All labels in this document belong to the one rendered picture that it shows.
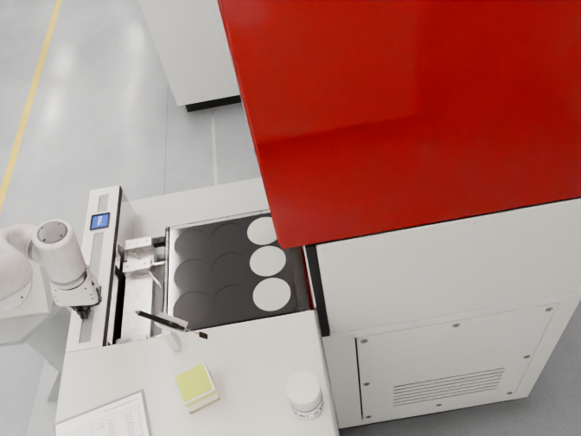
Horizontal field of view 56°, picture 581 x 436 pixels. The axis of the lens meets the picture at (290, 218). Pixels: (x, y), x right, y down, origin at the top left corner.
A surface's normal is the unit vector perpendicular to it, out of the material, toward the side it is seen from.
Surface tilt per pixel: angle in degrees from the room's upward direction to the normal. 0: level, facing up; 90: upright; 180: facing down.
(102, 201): 0
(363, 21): 90
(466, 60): 90
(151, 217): 0
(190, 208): 0
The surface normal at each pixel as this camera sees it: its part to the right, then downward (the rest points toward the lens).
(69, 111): -0.13, -0.62
